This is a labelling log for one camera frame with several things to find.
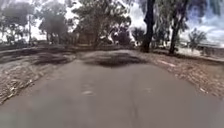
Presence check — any grey asphalt path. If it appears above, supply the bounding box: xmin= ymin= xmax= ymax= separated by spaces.
xmin=0 ymin=49 xmax=224 ymax=128

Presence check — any thick dark tree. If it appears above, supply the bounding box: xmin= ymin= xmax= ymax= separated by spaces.
xmin=135 ymin=0 xmax=158 ymax=54

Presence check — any row of trees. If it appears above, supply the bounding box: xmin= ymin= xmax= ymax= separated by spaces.
xmin=0 ymin=0 xmax=148 ymax=48

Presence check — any leaning dark tree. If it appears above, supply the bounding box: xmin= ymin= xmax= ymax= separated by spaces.
xmin=159 ymin=0 xmax=209 ymax=55

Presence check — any brown leaf-strewn ground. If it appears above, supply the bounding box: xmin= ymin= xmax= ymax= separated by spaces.
xmin=0 ymin=48 xmax=77 ymax=105
xmin=139 ymin=49 xmax=224 ymax=100

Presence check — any low building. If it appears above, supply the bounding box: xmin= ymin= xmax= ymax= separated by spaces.
xmin=193 ymin=42 xmax=224 ymax=58

